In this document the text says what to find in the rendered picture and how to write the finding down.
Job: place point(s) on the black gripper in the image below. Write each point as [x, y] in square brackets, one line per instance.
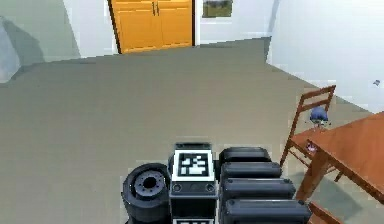
[146, 190]

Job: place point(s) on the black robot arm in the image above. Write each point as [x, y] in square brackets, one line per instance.
[233, 186]

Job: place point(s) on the brown wooden chair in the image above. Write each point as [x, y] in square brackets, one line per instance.
[321, 213]
[301, 133]

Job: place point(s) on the orange wooden cupboard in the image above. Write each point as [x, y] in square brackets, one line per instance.
[155, 23]

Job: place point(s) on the small pink object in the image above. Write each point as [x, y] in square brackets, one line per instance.
[311, 147]

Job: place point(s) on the blue rounded object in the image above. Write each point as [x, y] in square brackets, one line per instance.
[318, 115]

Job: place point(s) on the brown wooden table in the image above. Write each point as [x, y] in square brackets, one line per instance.
[353, 150]

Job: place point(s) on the framed green wall picture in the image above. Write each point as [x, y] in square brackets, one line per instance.
[217, 8]

